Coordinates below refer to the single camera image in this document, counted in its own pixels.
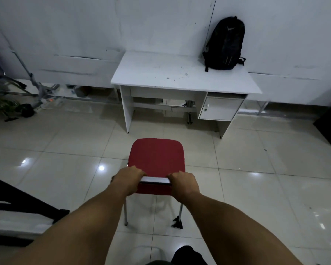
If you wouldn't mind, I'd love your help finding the white office desk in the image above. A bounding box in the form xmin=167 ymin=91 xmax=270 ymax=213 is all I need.
xmin=111 ymin=51 xmax=263 ymax=139

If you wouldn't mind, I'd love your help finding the green plant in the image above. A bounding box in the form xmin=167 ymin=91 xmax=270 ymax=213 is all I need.
xmin=0 ymin=96 xmax=20 ymax=115

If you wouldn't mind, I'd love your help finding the person's right forearm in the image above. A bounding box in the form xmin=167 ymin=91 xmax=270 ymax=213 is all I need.
xmin=179 ymin=192 xmax=304 ymax=265

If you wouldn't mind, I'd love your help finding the metal stand frame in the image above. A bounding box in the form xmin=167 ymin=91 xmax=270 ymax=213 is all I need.
xmin=0 ymin=47 xmax=61 ymax=102

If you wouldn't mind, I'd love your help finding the person's right hand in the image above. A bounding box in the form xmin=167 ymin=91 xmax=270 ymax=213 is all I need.
xmin=168 ymin=171 xmax=200 ymax=203

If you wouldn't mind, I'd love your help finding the person's left hand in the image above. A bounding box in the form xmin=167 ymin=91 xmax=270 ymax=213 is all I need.
xmin=111 ymin=166 xmax=147 ymax=197

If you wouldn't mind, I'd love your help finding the black and white furniture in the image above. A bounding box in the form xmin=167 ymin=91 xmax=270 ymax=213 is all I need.
xmin=0 ymin=174 xmax=70 ymax=247

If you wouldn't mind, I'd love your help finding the black backpack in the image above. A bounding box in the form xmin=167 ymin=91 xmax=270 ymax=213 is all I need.
xmin=202 ymin=16 xmax=246 ymax=72

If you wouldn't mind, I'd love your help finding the black bag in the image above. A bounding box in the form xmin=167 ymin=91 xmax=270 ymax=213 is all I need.
xmin=4 ymin=104 xmax=36 ymax=122

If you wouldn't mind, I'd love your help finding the red metal-frame chair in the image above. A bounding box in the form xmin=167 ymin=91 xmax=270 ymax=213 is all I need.
xmin=123 ymin=138 xmax=186 ymax=229

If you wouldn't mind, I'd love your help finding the white power strip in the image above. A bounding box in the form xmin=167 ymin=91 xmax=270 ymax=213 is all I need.
xmin=33 ymin=98 xmax=64 ymax=111

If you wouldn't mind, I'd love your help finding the person's left forearm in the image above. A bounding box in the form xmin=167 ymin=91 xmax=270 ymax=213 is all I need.
xmin=0 ymin=188 xmax=127 ymax=265

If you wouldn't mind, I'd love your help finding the black panel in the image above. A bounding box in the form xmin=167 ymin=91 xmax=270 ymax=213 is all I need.
xmin=313 ymin=106 xmax=331 ymax=148

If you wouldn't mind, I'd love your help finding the person's dark clothing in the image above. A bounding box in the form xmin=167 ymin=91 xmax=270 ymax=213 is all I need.
xmin=143 ymin=245 xmax=209 ymax=265

